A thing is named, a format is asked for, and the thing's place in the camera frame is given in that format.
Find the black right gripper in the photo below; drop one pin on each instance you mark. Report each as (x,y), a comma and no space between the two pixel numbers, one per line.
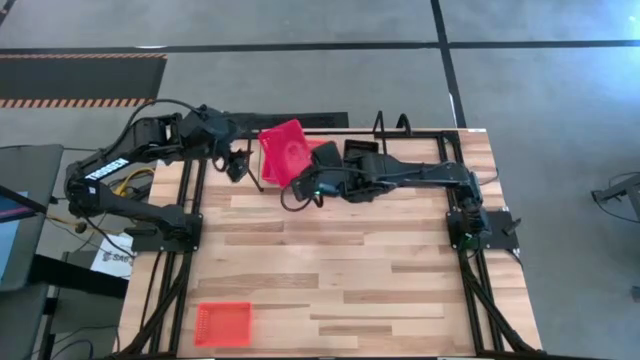
(335,185)

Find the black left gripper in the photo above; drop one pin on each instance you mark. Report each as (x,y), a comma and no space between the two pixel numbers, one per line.
(212,130)

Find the red slotted plastic basket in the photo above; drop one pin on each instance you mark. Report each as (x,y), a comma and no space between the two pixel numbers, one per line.
(285,150)
(267,176)

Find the black slotted plastic basket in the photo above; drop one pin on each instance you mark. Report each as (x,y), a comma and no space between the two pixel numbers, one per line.
(360,146)

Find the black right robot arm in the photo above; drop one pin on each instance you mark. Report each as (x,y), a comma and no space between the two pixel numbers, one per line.
(425,172)

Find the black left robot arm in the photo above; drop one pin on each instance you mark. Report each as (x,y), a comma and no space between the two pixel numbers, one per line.
(110,167)

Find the black metal wooden board shelf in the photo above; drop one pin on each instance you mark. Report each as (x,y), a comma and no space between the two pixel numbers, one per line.
(259,184)

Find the black slotted bar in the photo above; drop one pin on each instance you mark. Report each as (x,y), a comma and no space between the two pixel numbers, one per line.
(320,120)

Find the white printed paper sheet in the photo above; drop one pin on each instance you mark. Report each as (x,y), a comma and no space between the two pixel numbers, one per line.
(112,257)

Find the black hazard striped floor mat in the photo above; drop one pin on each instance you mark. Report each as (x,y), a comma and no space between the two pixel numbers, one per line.
(75,80)

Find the black horizontal beam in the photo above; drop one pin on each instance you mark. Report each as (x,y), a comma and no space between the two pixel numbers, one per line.
(75,277)

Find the grey side table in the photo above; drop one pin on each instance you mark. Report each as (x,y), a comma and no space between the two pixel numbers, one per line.
(35,165)

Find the colourful computer screen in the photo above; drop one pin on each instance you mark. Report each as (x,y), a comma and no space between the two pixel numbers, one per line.
(7,235)

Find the grey stand leg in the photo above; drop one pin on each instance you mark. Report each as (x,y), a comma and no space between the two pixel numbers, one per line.
(620,189)

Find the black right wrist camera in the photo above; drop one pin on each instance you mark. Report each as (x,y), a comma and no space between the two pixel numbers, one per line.
(327,155)

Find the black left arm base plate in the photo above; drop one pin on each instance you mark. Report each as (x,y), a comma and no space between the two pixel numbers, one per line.
(150,242)

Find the black bent metal bracket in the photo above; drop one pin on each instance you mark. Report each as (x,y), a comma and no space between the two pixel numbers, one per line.
(404,120)

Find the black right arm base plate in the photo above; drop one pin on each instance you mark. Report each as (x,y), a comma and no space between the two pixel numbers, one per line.
(502,237)

